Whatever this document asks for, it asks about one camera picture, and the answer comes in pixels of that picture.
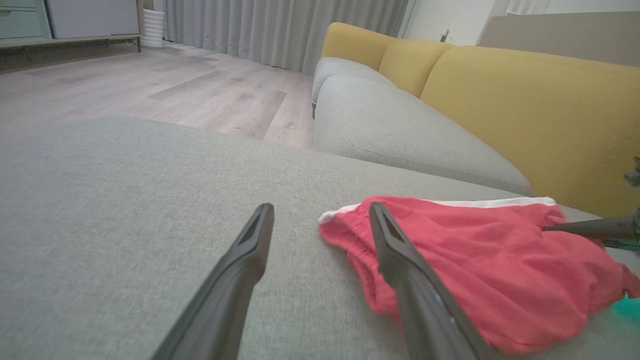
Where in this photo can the red shorts with white trim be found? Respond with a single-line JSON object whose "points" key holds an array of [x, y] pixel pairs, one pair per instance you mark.
{"points": [[500, 270]]}

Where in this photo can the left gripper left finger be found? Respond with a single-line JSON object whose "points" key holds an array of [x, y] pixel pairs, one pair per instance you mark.
{"points": [[225, 300]]}

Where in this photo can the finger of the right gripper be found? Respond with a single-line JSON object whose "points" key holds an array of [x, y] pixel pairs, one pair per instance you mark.
{"points": [[605, 229]]}

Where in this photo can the grey sofa seat cushion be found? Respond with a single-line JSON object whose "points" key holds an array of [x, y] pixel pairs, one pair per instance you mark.
{"points": [[340, 70], [400, 130]]}

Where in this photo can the white ribbed cylindrical appliance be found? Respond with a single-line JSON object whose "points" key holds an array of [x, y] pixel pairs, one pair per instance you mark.
{"points": [[153, 27]]}

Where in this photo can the small dark wall plug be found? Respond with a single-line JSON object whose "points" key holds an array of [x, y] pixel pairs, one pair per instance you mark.
{"points": [[444, 35]]}

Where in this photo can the beige upholstered panel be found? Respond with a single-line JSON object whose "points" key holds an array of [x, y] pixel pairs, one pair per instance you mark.
{"points": [[575, 35]]}

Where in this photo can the yellow sofa back cushion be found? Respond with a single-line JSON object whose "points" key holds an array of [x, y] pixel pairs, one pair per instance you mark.
{"points": [[350, 42], [410, 62], [525, 115]]}

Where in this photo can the cabinet with teal drawers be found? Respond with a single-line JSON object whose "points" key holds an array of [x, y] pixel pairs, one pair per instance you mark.
{"points": [[90, 17]]}

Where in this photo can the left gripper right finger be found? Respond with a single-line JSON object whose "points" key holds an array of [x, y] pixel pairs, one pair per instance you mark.
{"points": [[420, 305]]}

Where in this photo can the grey pleated curtain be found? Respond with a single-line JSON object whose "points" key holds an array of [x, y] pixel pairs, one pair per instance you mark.
{"points": [[275, 30]]}

